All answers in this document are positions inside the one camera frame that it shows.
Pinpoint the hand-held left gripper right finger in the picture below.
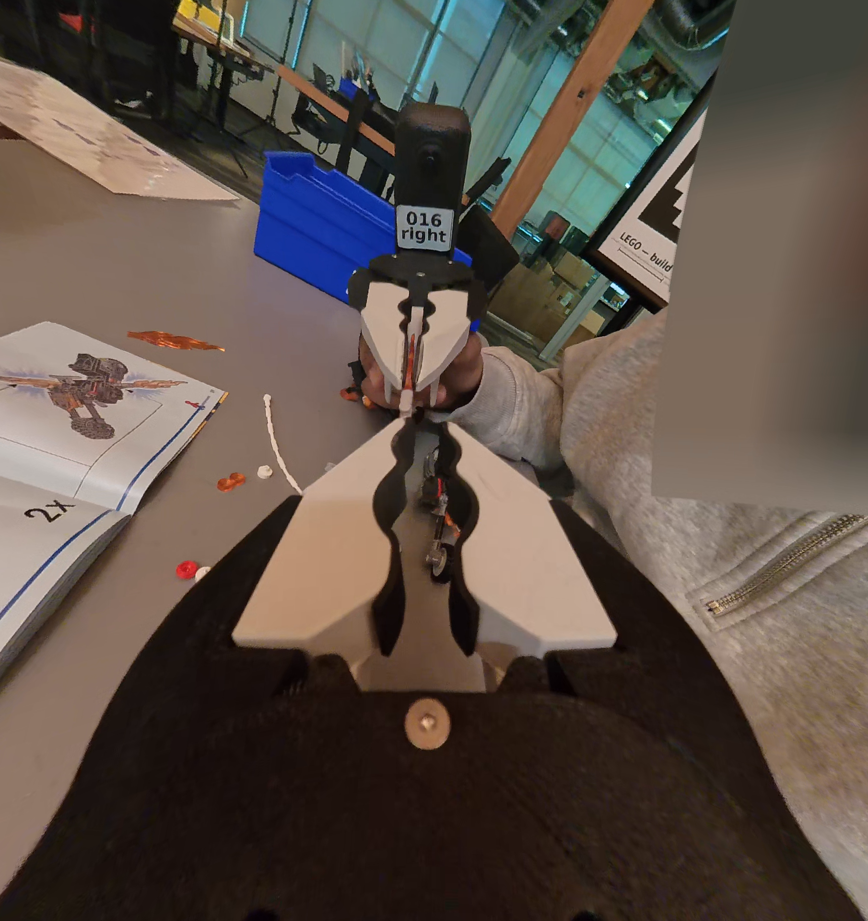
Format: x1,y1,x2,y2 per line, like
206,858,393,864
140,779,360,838
443,422,618,689

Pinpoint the wooden post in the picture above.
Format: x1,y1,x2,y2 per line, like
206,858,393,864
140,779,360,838
488,0,654,238

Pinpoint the stack of cardboard boxes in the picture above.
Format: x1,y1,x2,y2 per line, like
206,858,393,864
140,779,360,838
488,252,615,361

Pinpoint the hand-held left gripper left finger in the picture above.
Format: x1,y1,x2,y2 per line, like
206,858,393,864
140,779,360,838
231,419,416,689

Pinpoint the background wooden table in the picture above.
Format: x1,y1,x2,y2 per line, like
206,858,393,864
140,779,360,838
276,63,399,184

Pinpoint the black framed marker sign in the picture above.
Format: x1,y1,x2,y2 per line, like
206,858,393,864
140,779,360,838
581,68,719,310

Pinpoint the lego instruction booklet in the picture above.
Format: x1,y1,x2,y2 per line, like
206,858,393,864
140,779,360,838
0,321,228,709

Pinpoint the white printed board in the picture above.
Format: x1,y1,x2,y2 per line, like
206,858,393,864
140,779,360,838
0,50,241,202

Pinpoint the grey zip hoodie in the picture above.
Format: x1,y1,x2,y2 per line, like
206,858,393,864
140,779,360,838
549,309,868,921

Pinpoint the black angled panel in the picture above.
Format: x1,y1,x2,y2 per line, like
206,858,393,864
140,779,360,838
464,209,521,290

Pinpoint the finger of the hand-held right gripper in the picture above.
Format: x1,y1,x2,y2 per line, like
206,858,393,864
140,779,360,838
414,288,472,395
360,282,425,413

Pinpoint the white lego chain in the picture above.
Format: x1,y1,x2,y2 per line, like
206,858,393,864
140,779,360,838
263,393,304,496

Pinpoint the person's right hand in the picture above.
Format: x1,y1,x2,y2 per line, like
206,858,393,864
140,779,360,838
357,332,487,413

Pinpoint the black lego motorcycle model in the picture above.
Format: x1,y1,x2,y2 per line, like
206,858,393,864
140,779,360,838
420,446,464,585

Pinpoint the black and orange lego assembly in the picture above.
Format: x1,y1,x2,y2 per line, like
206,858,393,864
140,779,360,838
340,360,375,408

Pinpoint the blue plastic bin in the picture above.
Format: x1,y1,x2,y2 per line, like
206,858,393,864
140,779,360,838
253,150,474,303

